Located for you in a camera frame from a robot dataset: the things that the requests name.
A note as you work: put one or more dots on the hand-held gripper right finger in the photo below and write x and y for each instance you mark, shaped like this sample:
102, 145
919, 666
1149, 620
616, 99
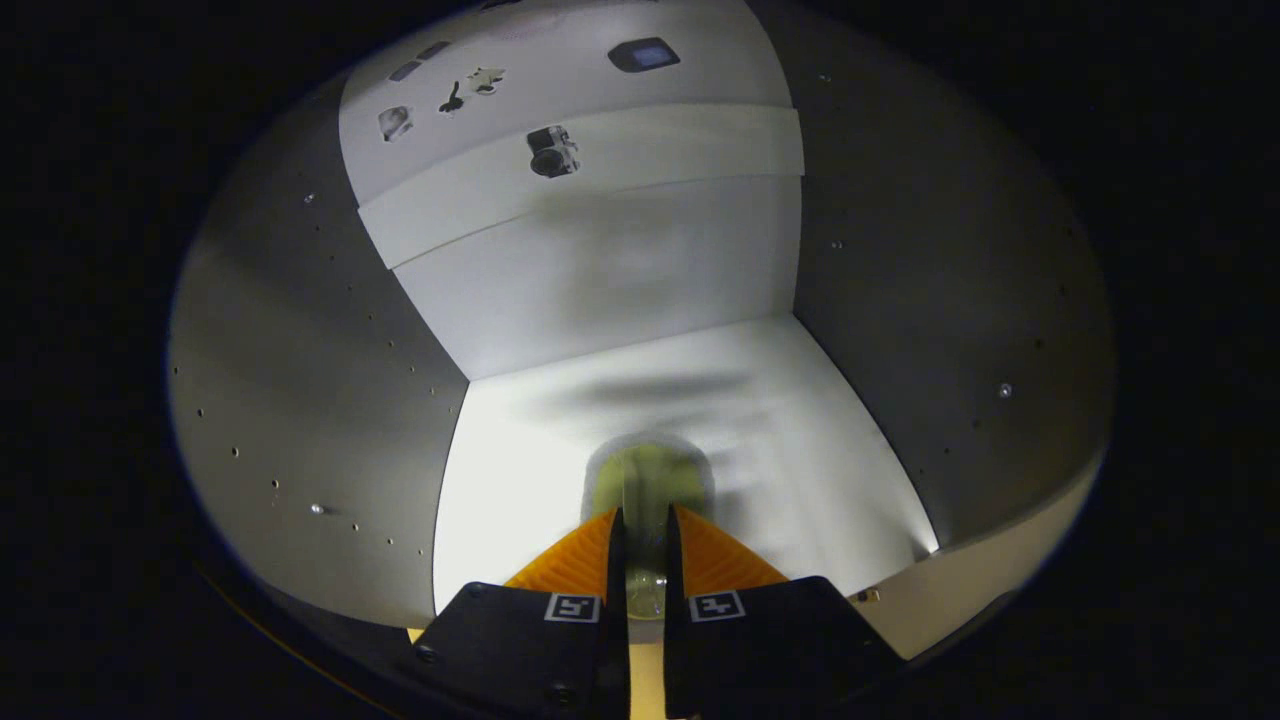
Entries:
770, 650

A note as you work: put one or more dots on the clear green container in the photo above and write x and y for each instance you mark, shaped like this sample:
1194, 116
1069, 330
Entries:
648, 480

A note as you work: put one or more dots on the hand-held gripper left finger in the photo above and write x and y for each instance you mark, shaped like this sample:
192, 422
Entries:
520, 650

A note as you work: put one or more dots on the grey cabinet body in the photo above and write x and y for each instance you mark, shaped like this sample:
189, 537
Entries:
620, 270

